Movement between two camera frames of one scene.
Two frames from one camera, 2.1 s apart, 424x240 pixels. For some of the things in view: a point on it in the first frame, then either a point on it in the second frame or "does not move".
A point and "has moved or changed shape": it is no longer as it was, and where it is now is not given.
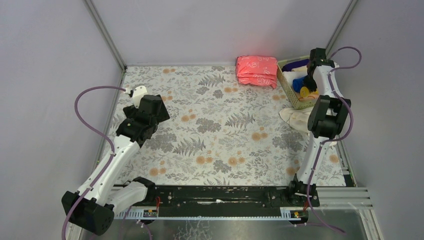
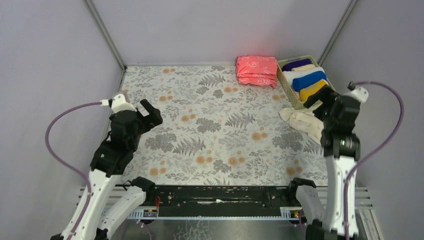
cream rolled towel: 302,68 does not move
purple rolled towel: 289,66 does not move
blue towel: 297,83 has moved or changed shape
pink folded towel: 257,70 does not move
